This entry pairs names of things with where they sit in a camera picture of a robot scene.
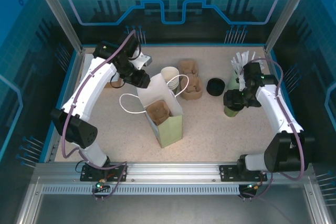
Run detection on brown pulp cup carrier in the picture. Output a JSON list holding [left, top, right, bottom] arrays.
[[145, 100, 173, 127]]

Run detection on green paper bag white handles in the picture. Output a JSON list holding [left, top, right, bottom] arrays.
[[119, 72, 190, 149]]

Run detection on pale green straw holder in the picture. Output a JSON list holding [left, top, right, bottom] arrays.
[[226, 73, 244, 92]]

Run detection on stack of black cup lids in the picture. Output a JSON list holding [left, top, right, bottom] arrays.
[[206, 77, 226, 97]]

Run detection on stack of green paper cups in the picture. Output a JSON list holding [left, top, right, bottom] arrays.
[[160, 66, 182, 91]]

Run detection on stack of brown pulp carriers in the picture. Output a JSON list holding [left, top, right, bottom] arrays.
[[178, 60, 204, 101]]

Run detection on brown cardboard napkin tray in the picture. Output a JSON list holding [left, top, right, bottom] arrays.
[[104, 76, 122, 89]]

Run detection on stack of white napkins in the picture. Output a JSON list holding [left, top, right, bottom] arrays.
[[78, 54, 93, 83]]

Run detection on small lit connector board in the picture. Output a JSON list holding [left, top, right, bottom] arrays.
[[94, 178, 110, 191], [244, 183, 260, 193]]

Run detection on grey metal shelf panel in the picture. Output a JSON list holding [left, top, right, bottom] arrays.
[[15, 176, 331, 224]]

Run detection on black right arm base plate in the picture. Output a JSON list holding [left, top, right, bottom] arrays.
[[218, 164, 268, 183]]

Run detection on aluminium frame post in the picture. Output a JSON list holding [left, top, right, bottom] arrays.
[[29, 0, 85, 54], [263, 0, 317, 55]]

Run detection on aluminium mounting rail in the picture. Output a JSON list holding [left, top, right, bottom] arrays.
[[34, 161, 316, 183]]

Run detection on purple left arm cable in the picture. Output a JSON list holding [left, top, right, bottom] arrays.
[[60, 30, 128, 201]]

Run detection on slotted grey cable duct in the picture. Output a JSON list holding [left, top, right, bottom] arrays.
[[41, 184, 242, 196]]

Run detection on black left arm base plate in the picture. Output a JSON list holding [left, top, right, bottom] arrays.
[[79, 163, 129, 183]]

